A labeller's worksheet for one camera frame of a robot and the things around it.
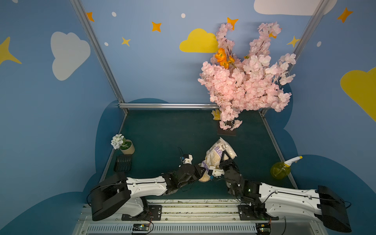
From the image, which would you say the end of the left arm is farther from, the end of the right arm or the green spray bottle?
the green spray bottle

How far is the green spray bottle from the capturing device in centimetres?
77

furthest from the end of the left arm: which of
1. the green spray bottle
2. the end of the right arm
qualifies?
the green spray bottle
